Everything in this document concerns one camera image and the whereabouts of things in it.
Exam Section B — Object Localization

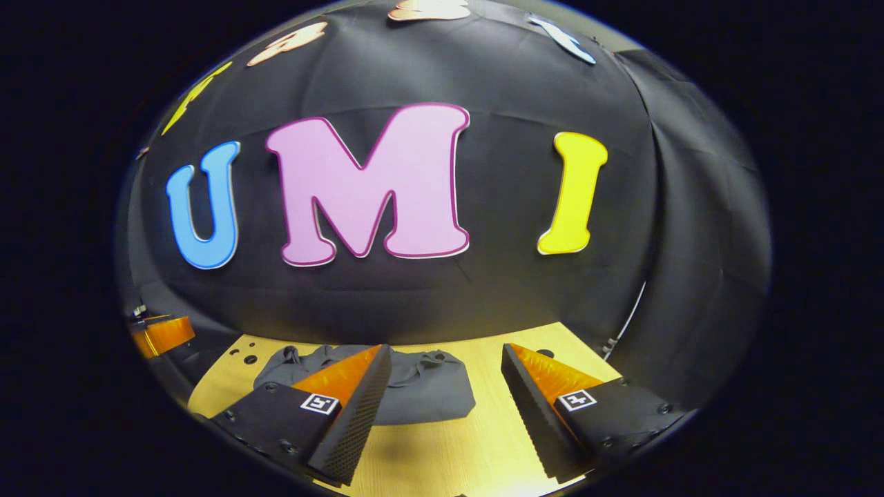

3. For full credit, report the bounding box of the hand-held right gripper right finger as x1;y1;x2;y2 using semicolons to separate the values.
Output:
501;343;691;484

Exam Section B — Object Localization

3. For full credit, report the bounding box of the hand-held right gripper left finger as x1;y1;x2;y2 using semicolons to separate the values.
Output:
211;344;392;487

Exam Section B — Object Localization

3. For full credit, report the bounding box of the gray button-up shirt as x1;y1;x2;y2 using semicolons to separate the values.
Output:
253;344;477;425

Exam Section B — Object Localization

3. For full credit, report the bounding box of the black backdrop cloth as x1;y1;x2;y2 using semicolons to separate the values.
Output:
114;0;773;415

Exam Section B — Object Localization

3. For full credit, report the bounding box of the thin white cable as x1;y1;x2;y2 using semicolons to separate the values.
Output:
601;280;648;360

